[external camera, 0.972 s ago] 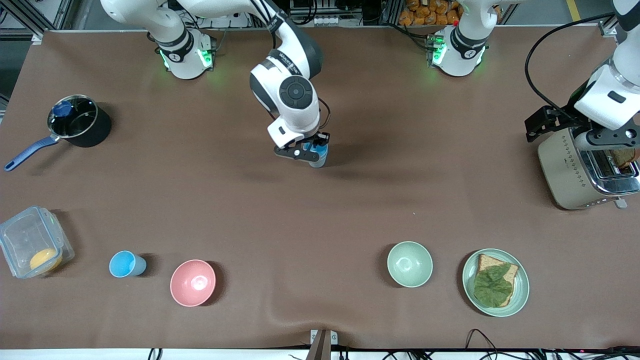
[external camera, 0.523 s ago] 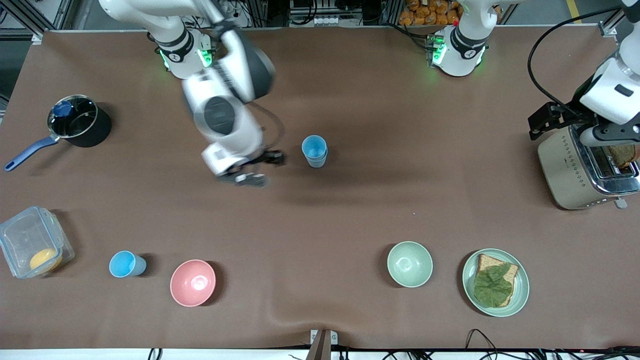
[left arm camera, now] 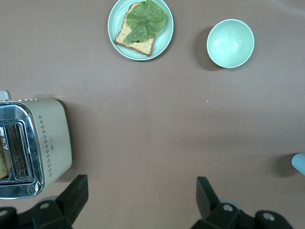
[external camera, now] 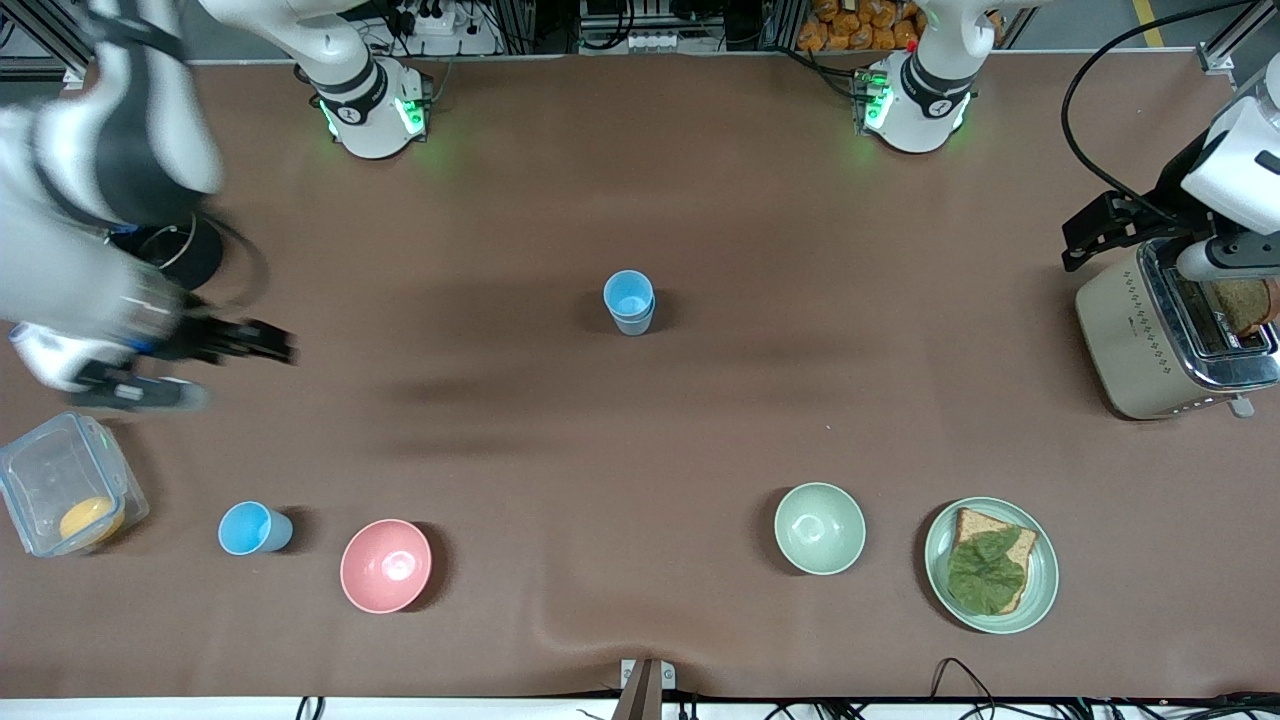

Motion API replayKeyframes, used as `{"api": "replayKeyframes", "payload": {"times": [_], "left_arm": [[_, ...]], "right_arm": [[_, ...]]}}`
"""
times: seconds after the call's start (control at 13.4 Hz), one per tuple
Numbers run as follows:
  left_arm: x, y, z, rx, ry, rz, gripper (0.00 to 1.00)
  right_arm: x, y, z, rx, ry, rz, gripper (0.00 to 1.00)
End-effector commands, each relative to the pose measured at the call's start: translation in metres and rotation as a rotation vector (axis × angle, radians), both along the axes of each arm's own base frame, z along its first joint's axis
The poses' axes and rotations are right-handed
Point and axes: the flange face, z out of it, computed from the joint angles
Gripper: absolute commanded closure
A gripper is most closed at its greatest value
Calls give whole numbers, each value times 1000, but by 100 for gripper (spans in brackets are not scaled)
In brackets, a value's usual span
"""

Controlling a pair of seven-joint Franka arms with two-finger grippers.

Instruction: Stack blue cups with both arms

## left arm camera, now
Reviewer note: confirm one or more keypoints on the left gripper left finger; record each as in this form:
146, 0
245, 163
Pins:
69, 205

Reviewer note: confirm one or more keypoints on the brown bread slice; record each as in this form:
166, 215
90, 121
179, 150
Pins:
140, 46

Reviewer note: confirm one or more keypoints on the pale green bowl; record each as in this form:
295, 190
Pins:
230, 44

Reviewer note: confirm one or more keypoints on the pale green plate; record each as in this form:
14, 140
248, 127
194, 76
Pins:
164, 40

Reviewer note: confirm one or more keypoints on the blue cup with white filling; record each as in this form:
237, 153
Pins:
299, 164

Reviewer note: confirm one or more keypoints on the toast slice in toaster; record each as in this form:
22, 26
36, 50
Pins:
3, 162

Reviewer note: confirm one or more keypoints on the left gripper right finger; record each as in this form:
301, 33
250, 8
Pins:
209, 205

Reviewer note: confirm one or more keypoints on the beige and chrome toaster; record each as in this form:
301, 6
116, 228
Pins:
53, 133

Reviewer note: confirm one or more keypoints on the green lettuce leaf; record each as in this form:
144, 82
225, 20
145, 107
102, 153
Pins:
145, 21

